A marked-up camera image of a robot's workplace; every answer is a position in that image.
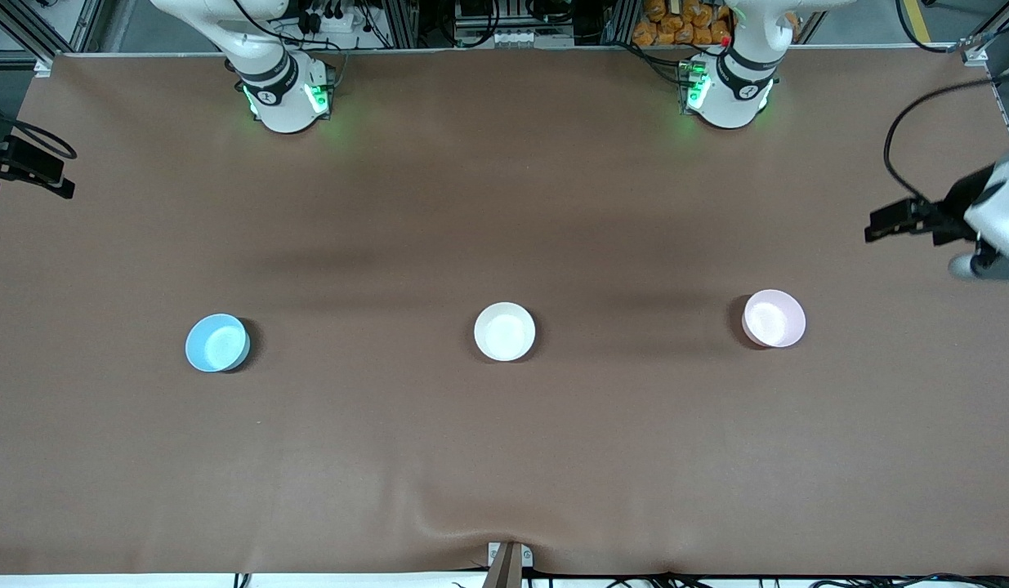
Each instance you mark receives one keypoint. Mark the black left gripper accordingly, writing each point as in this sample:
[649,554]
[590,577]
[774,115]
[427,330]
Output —
[955,211]

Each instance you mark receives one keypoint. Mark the pink plastic bowl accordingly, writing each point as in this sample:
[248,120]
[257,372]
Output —
[774,318]

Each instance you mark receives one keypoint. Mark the blue plastic bowl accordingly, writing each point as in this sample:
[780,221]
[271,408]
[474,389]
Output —
[216,343]

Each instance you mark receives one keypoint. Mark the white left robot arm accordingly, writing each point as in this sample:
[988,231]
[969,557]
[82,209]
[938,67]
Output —
[733,102]

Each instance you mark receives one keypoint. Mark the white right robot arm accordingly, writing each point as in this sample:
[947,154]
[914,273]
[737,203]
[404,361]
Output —
[283,106]

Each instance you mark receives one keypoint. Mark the white plastic bowl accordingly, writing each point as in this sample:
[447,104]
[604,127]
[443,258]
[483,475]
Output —
[504,331]

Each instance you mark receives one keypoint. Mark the orange packaged goods pile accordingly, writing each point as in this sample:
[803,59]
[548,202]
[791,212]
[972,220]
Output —
[676,28]

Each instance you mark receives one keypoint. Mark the white power strip with plugs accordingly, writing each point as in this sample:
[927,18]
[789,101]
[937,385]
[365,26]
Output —
[341,24]

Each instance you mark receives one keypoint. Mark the white socket strip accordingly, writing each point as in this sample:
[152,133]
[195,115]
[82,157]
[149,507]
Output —
[508,37]

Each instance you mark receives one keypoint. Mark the brown table mat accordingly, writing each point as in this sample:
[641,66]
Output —
[504,457]

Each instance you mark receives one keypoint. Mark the aluminium frame post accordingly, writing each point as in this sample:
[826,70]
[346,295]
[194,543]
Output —
[622,20]
[402,24]

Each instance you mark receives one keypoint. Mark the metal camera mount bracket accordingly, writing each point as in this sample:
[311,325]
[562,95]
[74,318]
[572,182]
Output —
[510,563]

